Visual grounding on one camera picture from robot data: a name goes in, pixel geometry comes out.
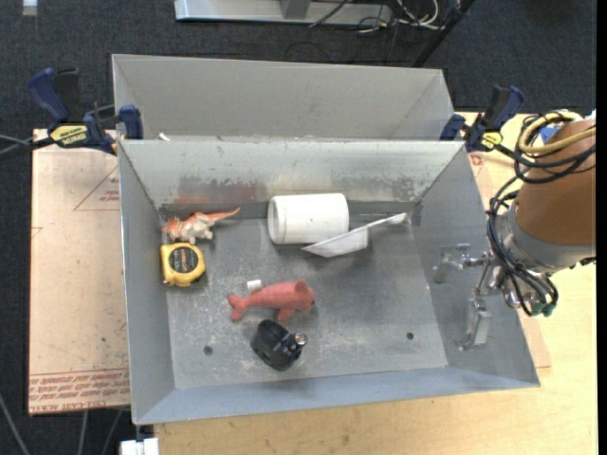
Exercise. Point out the black round knob metal tip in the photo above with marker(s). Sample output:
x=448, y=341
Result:
x=275, y=346

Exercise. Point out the yellow and black tape measure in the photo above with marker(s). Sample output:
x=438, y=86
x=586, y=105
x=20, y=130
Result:
x=182, y=263

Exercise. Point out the orange and white toy dinosaur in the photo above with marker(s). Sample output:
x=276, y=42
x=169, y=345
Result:
x=194, y=228

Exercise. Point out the brown cardboard board red print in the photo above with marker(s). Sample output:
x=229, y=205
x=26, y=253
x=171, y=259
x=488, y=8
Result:
x=76, y=273

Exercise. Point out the white plastic cylinder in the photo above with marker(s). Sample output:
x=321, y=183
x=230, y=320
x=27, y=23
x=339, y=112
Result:
x=308, y=217

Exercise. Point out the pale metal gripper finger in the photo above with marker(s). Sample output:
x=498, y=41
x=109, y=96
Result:
x=450, y=263
x=478, y=322

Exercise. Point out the white folded card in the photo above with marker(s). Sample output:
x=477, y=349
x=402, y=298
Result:
x=341, y=244

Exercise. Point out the grey metal bin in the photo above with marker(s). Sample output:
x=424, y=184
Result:
x=332, y=273

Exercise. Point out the small white block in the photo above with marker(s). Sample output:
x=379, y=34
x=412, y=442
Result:
x=254, y=284

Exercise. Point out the pink toy whale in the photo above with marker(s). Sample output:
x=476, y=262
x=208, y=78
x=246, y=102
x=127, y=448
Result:
x=277, y=297

